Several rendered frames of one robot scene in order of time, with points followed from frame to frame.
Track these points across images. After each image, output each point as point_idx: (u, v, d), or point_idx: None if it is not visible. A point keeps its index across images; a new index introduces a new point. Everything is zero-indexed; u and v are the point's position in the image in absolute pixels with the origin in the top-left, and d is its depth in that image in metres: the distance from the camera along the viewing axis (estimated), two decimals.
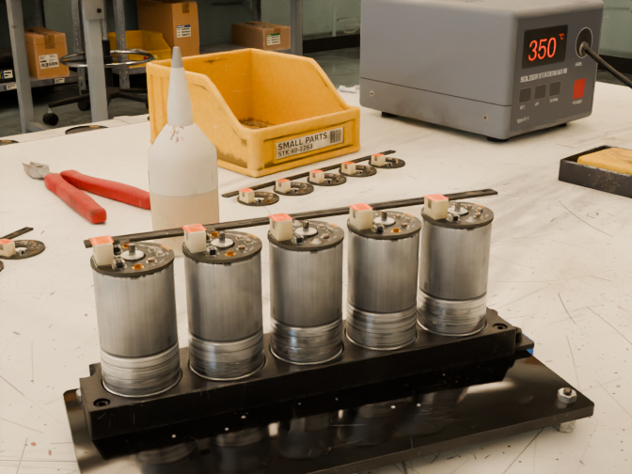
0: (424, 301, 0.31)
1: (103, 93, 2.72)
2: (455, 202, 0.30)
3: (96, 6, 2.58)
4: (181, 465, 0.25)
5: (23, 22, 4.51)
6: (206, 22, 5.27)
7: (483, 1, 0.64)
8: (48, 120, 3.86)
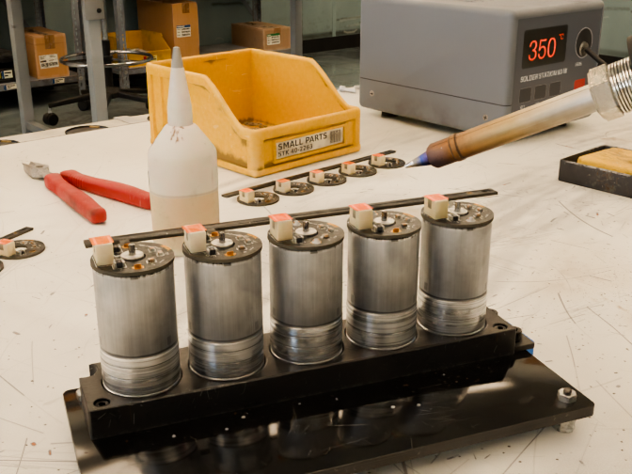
0: (424, 301, 0.31)
1: (103, 93, 2.72)
2: (455, 202, 0.30)
3: (96, 6, 2.58)
4: (181, 465, 0.25)
5: (23, 22, 4.51)
6: (206, 22, 5.27)
7: (483, 1, 0.64)
8: (48, 120, 3.86)
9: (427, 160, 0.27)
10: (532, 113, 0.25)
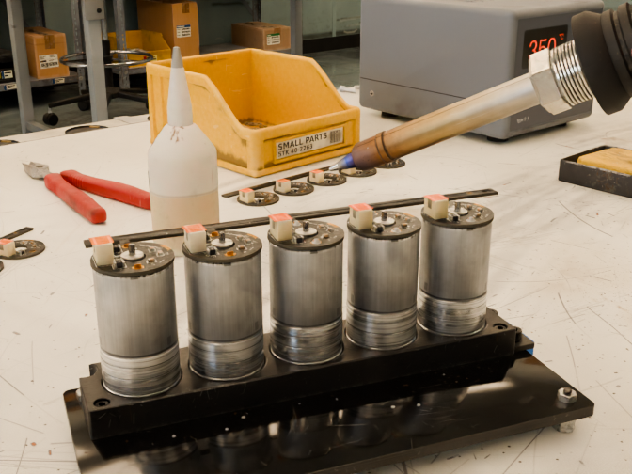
0: (424, 301, 0.31)
1: (103, 93, 2.72)
2: (455, 202, 0.30)
3: (96, 6, 2.58)
4: (181, 465, 0.25)
5: (23, 22, 4.51)
6: (206, 22, 5.27)
7: (483, 1, 0.64)
8: (48, 120, 3.86)
9: (353, 162, 0.23)
10: (467, 106, 0.22)
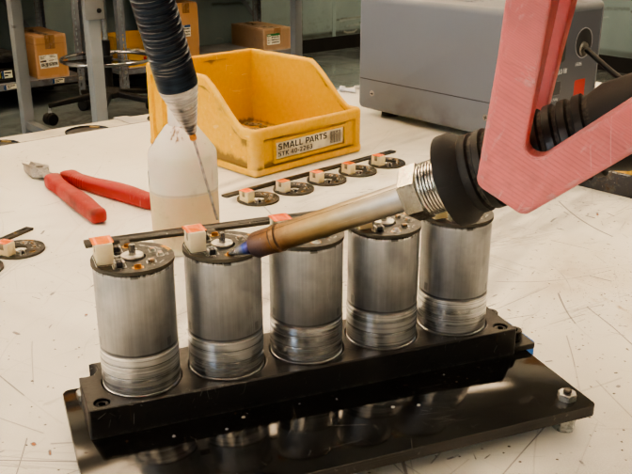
0: (424, 301, 0.31)
1: (103, 93, 2.72)
2: None
3: (96, 6, 2.58)
4: (181, 465, 0.25)
5: (23, 22, 4.51)
6: (206, 22, 5.27)
7: (483, 1, 0.64)
8: (48, 120, 3.86)
9: (247, 249, 0.26)
10: (345, 209, 0.24)
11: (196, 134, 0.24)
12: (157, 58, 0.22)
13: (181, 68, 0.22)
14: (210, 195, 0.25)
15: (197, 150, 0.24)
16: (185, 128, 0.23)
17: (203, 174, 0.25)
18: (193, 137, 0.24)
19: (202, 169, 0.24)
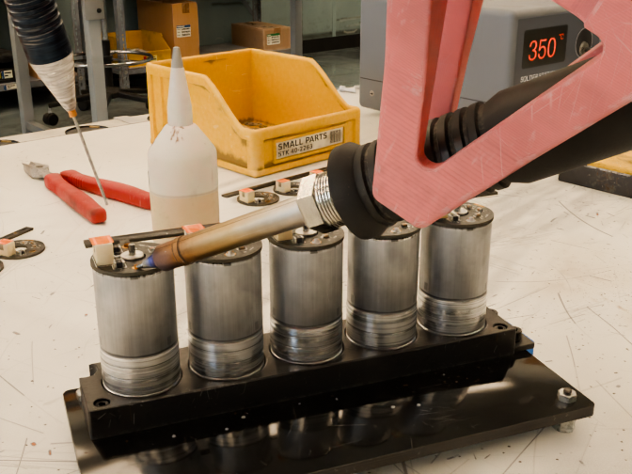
0: (424, 301, 0.31)
1: (103, 93, 2.72)
2: None
3: (96, 6, 2.58)
4: (181, 465, 0.25)
5: None
6: (206, 22, 5.27)
7: (483, 1, 0.64)
8: (48, 120, 3.86)
9: (154, 262, 0.25)
10: (247, 221, 0.23)
11: (75, 111, 0.22)
12: (22, 24, 0.20)
13: (49, 35, 0.20)
14: (97, 178, 0.23)
15: (77, 128, 0.22)
16: (62, 102, 0.22)
17: (87, 154, 0.23)
18: (71, 114, 0.22)
19: (86, 150, 0.23)
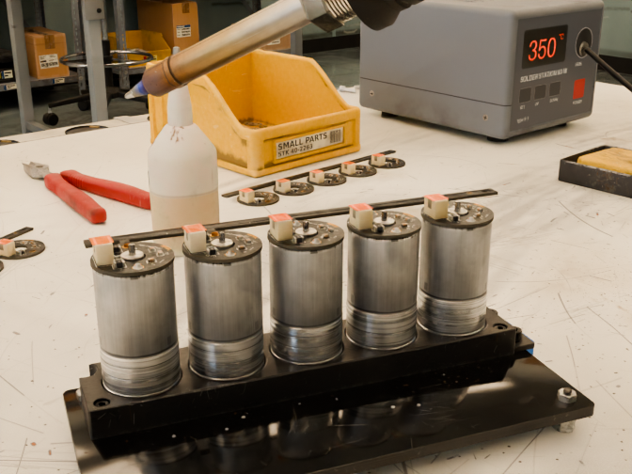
0: (424, 301, 0.31)
1: (103, 93, 2.72)
2: (455, 202, 0.30)
3: (96, 6, 2.58)
4: (181, 465, 0.25)
5: (23, 22, 4.51)
6: (206, 22, 5.27)
7: (483, 1, 0.64)
8: (48, 120, 3.86)
9: (144, 87, 0.23)
10: (244, 24, 0.21)
11: None
12: None
13: None
14: None
15: None
16: None
17: None
18: None
19: None
